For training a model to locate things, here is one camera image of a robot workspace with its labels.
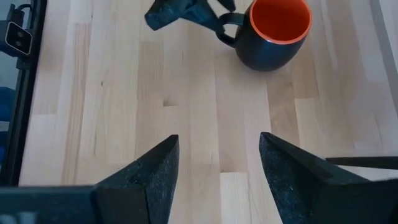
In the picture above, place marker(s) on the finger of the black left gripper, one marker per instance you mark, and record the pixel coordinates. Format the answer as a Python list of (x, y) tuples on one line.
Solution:
[(180, 11), (227, 3)]

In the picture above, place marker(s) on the black mug orange inside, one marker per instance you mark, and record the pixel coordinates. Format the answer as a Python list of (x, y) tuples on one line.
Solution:
[(267, 53)]

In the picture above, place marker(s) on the small grey table-level camera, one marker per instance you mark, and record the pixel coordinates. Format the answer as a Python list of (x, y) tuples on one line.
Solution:
[(18, 38)]

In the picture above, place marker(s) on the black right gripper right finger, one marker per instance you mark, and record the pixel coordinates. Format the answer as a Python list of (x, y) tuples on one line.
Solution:
[(295, 193)]

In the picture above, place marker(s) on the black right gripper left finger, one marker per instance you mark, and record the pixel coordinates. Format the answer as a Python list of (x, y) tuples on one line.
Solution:
[(149, 186)]

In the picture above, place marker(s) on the black aluminium table frame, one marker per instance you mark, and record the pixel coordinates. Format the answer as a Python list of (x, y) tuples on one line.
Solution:
[(18, 130)]

